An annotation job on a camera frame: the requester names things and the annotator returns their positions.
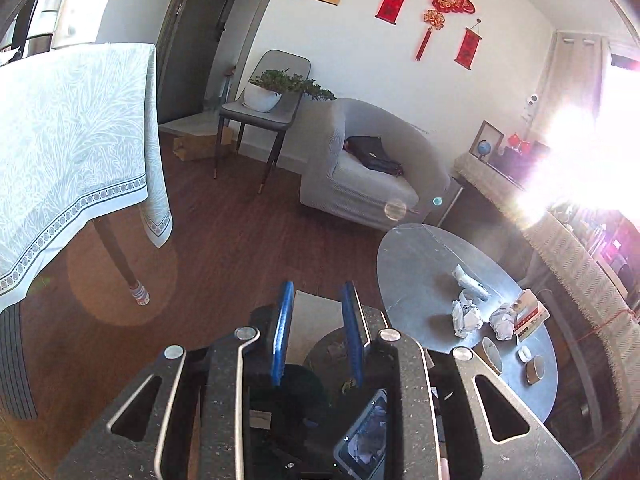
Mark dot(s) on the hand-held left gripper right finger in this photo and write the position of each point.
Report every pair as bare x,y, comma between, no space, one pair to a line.
352,330

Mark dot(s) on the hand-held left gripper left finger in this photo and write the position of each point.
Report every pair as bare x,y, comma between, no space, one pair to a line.
282,330

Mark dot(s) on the white paper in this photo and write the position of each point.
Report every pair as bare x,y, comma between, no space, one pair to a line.
466,317
502,322

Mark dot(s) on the beige cup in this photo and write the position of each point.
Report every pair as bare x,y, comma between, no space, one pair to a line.
491,355

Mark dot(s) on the tissue box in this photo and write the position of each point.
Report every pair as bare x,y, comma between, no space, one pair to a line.
531,310

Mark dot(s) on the low round grey table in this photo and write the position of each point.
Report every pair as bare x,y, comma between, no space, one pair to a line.
330,355

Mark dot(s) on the white floor mat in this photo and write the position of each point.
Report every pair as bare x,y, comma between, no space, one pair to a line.
315,320

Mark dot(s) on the round grey coffee table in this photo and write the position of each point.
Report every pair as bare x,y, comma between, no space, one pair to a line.
415,270

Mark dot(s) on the grey armchair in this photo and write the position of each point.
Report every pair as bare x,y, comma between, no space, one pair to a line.
360,185

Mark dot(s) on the small white cup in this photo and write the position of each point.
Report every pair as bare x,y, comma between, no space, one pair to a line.
525,353

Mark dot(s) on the black bag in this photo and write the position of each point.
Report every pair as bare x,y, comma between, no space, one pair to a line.
372,152

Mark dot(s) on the cardboard box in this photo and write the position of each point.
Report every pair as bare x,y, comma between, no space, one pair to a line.
192,147

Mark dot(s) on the grey dining chair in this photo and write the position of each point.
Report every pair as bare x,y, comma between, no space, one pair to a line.
260,119

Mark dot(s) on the small blue globe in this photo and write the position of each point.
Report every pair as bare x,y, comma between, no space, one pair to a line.
484,147

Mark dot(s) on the beige fringed cabinet cloth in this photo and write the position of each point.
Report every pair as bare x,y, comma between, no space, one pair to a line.
575,260

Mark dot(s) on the potted plant in white pot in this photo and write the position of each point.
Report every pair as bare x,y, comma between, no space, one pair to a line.
262,97

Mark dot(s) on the grey striped cloth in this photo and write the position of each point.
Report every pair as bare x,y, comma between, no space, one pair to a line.
17,360

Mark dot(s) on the table with white patterned cloth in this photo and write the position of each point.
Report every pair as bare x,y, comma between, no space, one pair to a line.
75,150

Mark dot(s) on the red hanging scroll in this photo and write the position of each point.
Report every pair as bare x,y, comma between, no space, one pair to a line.
467,45
391,2

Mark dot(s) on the dark grey door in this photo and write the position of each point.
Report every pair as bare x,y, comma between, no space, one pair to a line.
195,35

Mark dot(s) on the beige curtain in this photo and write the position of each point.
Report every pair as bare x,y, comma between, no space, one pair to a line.
570,85

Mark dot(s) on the white lidded jar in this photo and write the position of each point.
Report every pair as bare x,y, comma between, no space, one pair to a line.
87,10

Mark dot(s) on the wooden picture frame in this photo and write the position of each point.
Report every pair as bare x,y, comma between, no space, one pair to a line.
492,132

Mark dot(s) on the white security camera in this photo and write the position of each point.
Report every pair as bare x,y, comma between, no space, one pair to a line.
531,102

